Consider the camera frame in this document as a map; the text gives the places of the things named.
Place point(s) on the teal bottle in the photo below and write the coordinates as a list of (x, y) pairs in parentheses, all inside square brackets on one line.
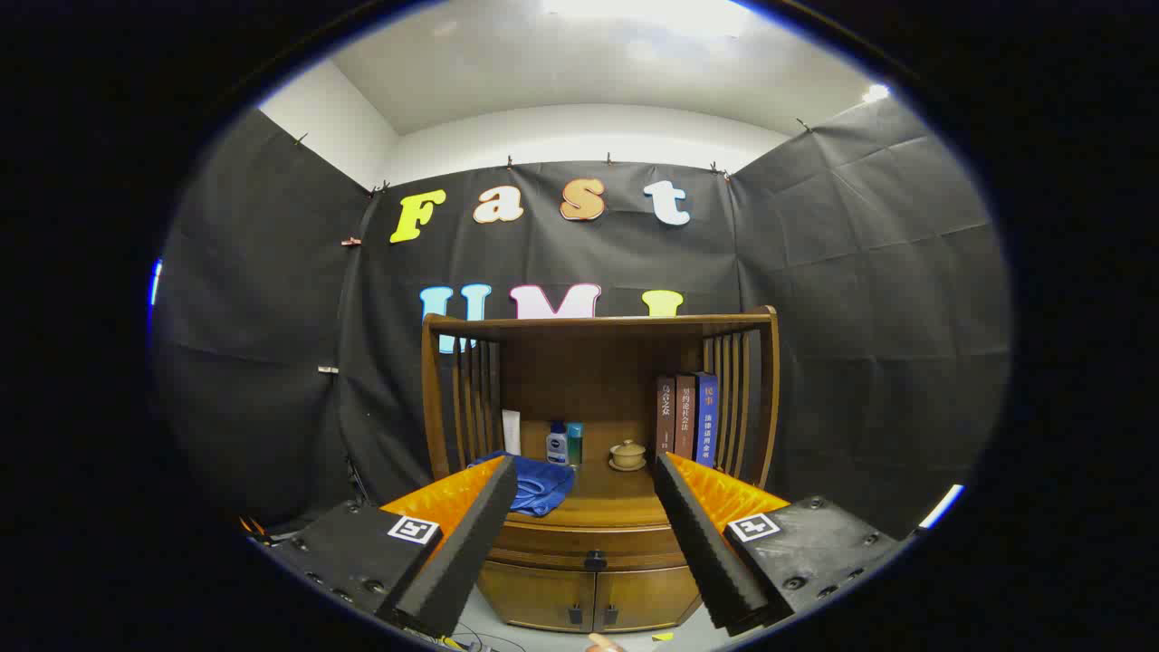
[(576, 439)]

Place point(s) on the white tube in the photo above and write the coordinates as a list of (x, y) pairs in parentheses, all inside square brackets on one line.
[(512, 433)]

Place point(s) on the reddish brown book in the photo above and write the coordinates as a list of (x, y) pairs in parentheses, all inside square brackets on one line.
[(685, 417)]

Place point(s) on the white slotted panel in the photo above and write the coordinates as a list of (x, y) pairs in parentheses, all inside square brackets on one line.
[(943, 505)]

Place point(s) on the wooden countertop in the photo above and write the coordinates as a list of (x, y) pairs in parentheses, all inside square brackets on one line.
[(607, 498)]

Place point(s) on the dark brown book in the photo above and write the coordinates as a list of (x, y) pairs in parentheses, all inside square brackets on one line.
[(665, 417)]

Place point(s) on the blue book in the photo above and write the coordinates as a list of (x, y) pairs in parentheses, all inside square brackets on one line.
[(706, 421)]

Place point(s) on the beige lidded teacup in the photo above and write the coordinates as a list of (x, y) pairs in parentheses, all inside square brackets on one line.
[(627, 454)]

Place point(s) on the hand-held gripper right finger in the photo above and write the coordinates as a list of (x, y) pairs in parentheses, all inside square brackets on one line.
[(711, 552)]

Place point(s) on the wooden drawer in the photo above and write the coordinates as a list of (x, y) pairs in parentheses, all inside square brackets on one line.
[(561, 543)]

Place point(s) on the wooden cabinet door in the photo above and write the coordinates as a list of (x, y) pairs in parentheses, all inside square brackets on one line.
[(534, 593), (647, 598)]

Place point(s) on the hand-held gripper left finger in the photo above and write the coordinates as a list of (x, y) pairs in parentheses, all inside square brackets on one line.
[(466, 552)]

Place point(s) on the wooden cabinet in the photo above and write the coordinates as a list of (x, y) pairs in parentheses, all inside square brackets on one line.
[(589, 371)]

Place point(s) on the black backdrop cloth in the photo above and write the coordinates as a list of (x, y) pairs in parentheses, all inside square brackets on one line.
[(860, 317)]

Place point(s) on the orange clamp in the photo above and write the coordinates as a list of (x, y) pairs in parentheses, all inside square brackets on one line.
[(252, 525)]

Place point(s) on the blue towel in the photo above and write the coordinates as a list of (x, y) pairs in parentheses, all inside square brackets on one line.
[(543, 484)]

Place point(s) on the white bottle with blue cap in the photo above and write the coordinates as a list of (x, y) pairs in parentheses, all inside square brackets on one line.
[(557, 446)]

